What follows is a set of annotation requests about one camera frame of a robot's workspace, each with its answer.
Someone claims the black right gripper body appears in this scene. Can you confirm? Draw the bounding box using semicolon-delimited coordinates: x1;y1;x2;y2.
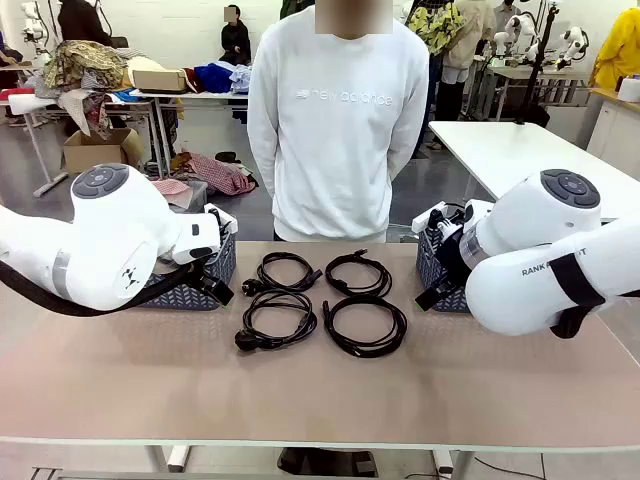
432;223;472;296

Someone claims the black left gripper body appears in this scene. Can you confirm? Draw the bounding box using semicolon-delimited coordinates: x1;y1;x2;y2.
187;258;218;295

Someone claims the black power cable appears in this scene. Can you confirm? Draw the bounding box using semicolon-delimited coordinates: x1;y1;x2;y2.
241;251;324;297
233;288;319;354

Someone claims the black thin cable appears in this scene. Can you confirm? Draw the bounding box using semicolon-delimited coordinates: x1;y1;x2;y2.
324;248;392;296
322;294;409;360

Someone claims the grey-blue plastic lattice basket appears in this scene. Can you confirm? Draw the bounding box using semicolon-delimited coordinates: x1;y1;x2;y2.
415;234;474;315
130;227;238;315

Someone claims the grey plastic bin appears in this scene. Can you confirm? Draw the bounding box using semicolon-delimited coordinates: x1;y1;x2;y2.
164;178;210;214

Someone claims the pink plaid cloth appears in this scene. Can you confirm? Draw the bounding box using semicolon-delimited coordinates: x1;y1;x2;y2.
152;149;259;197

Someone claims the white side table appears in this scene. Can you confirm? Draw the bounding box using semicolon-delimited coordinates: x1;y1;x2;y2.
428;119;640;221

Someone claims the person in white sweatshirt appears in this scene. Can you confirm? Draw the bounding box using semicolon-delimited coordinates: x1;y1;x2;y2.
246;0;431;244

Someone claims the open cardboard box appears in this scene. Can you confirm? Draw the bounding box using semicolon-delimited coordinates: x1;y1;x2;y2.
62;127;146;175

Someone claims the white clothes table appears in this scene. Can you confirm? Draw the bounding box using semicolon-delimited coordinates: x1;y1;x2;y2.
0;87;251;199

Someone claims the blue clothes heap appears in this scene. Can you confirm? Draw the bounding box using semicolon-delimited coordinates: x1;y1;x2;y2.
192;62;251;95

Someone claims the flat cardboard box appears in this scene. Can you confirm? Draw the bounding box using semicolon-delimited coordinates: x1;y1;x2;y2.
130;68;189;94

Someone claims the black tripod stand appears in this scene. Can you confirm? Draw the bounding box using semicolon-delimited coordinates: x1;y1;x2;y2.
514;0;559;126

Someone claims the grey background table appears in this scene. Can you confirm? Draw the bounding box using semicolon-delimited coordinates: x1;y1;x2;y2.
479;62;594;121

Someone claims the white cabinet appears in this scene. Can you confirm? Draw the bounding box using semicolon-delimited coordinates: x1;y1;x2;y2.
584;87;640;161

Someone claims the person in yellow floral shirt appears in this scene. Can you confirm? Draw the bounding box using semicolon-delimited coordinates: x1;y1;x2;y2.
407;0;496;151

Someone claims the seated person in black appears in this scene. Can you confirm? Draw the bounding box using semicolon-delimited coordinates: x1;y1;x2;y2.
219;4;253;66

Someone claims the patterned clothes pile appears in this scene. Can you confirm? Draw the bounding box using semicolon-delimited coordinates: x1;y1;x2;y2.
42;40;131;141

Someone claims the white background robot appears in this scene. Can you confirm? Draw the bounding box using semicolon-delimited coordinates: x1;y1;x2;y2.
554;24;591;71
492;12;539;61
22;0;56;56

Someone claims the person in yellow jacket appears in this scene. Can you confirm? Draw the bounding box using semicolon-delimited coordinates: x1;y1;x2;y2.
592;7;640;91

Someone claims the person in dark clothes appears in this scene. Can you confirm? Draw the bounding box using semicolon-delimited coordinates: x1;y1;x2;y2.
57;0;114;47

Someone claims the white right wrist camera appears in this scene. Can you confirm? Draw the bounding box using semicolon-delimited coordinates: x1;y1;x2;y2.
412;199;469;236

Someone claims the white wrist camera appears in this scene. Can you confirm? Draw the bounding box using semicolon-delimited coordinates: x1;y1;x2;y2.
412;199;469;236
202;202;237;237

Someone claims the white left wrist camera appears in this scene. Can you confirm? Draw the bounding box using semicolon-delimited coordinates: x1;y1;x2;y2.
202;202;237;237

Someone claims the black right arm hose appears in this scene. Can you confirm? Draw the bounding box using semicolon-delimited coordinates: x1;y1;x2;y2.
547;252;609;341

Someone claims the black arm hose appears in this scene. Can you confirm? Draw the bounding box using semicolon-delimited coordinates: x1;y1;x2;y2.
547;252;609;341
0;258;204;319

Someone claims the black left arm hose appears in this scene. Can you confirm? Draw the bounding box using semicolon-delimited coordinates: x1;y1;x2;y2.
0;258;204;319

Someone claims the white table frame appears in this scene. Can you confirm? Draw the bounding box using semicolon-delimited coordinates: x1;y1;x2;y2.
29;442;474;480

